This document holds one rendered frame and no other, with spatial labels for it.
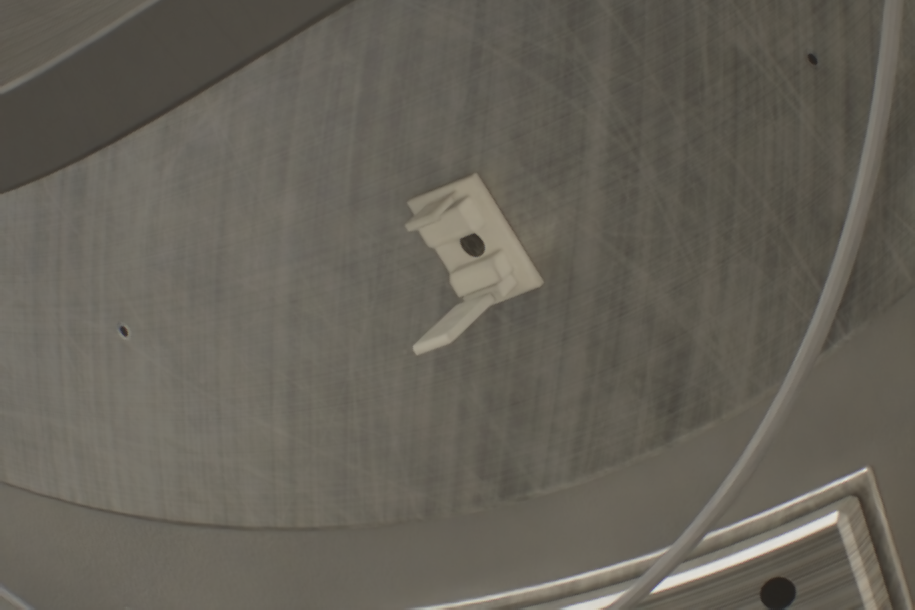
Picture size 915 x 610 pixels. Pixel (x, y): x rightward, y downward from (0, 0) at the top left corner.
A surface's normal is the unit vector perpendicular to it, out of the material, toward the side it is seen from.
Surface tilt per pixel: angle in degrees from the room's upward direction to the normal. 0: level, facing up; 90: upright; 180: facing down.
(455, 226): 90
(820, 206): 90
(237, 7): 90
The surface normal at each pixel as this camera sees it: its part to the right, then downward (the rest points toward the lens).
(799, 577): -0.49, 0.48
